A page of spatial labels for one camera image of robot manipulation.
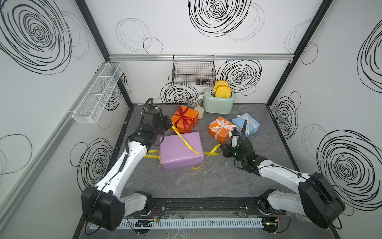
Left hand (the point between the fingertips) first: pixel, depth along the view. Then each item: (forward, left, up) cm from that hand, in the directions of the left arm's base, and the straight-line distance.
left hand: (171, 119), depth 79 cm
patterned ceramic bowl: (+37, -12, -23) cm, 45 cm away
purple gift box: (-13, -3, -16) cm, 21 cm away
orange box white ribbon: (+6, -30, -17) cm, 36 cm away
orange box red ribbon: (+19, -10, -16) cm, 26 cm away
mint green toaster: (+29, -29, -17) cm, 45 cm away
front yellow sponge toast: (+30, -32, -5) cm, 44 cm away
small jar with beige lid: (+24, -17, -19) cm, 35 cm away
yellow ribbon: (-9, +10, -24) cm, 27 cm away
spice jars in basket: (+23, -18, +8) cm, 30 cm away
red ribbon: (+11, -7, -14) cm, 19 cm away
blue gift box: (+11, -52, -17) cm, 55 cm away
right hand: (-7, -28, -15) cm, 33 cm away
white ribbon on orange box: (+10, -29, -17) cm, 36 cm away
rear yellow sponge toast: (+35, -30, -2) cm, 47 cm away
